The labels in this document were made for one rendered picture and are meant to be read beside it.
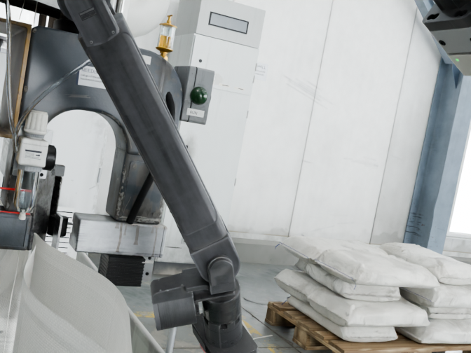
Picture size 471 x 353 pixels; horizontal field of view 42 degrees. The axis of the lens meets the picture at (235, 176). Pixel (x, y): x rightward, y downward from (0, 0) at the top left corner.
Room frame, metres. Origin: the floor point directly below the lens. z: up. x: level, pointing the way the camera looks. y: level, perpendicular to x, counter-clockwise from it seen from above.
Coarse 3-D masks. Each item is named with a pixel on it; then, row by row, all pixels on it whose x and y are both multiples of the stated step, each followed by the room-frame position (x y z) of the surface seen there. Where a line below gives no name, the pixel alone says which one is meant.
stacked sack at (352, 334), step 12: (288, 300) 3.90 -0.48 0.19; (300, 300) 3.80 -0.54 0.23; (312, 312) 3.66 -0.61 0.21; (324, 324) 3.54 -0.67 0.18; (336, 324) 3.45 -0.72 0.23; (348, 336) 3.39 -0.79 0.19; (360, 336) 3.42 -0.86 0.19; (372, 336) 3.46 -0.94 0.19; (384, 336) 3.50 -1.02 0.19; (396, 336) 3.55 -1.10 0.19
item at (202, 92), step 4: (196, 88) 0.99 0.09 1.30; (200, 88) 0.99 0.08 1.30; (204, 88) 1.00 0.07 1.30; (192, 92) 0.99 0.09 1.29; (196, 92) 0.99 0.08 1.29; (200, 92) 0.99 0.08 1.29; (204, 92) 0.99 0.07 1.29; (192, 96) 0.99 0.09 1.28; (196, 96) 0.99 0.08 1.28; (200, 96) 0.99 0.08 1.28; (204, 96) 0.99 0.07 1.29; (192, 100) 0.99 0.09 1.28; (196, 100) 0.99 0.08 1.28; (200, 100) 0.99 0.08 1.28; (204, 100) 0.99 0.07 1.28; (200, 104) 1.00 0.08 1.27
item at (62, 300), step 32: (32, 256) 0.77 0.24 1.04; (64, 256) 0.77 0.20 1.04; (32, 288) 0.84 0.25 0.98; (64, 288) 0.77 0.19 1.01; (96, 288) 0.71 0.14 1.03; (32, 320) 0.59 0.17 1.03; (64, 320) 0.76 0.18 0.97; (96, 320) 0.71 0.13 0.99; (128, 320) 0.59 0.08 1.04; (32, 352) 0.58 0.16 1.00; (64, 352) 0.54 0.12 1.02; (96, 352) 0.50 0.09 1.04; (128, 352) 0.53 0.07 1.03
